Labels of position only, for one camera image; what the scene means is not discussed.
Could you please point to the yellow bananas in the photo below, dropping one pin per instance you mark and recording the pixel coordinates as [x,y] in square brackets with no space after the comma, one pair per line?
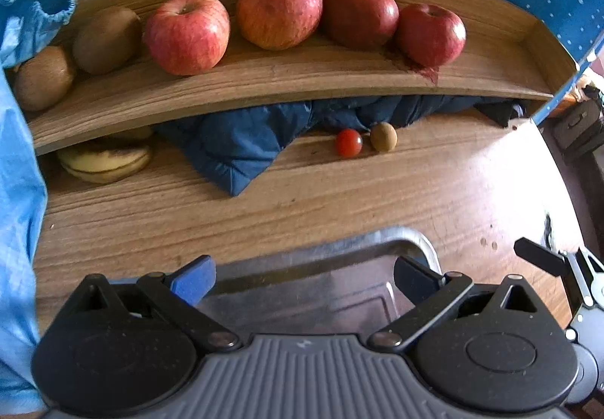
[110,158]

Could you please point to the dark blue crumpled cloth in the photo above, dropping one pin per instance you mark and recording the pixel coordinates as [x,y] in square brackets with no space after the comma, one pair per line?
[232,148]

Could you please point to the red apple far left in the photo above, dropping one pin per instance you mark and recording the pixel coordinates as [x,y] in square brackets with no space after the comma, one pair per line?
[188,37]

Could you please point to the red cherry tomato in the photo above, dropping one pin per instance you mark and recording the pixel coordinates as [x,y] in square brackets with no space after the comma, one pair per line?
[349,143]

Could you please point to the steel rectangular tray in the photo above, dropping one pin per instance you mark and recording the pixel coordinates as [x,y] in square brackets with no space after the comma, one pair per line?
[346,287]

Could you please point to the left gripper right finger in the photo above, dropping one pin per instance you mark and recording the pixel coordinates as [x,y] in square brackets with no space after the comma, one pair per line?
[434,297]

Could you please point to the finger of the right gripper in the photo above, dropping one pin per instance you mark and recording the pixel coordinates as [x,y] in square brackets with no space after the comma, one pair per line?
[592,260]
[574,269]

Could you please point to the small brown longan fruit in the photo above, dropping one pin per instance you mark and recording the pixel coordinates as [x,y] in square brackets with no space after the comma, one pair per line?
[383,137]

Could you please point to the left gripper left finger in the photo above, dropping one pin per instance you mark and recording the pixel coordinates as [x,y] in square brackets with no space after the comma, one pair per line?
[175,297]

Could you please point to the light blue hanging garment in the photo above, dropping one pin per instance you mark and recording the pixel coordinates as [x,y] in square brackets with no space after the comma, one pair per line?
[27,27]

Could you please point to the brown kiwi right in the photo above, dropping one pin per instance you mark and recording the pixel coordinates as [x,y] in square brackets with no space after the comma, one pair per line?
[111,37]

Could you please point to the wooden curved shelf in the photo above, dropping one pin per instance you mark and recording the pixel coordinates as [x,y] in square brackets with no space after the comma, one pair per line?
[508,53]

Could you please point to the brown kiwi left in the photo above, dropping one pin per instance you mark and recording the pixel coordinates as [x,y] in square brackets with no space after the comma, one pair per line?
[44,80]

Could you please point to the red apple far right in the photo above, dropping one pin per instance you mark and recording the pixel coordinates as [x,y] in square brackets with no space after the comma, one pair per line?
[430,35]

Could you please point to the brown kiwi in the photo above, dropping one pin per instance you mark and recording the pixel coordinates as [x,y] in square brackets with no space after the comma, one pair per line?
[44,80]
[111,37]

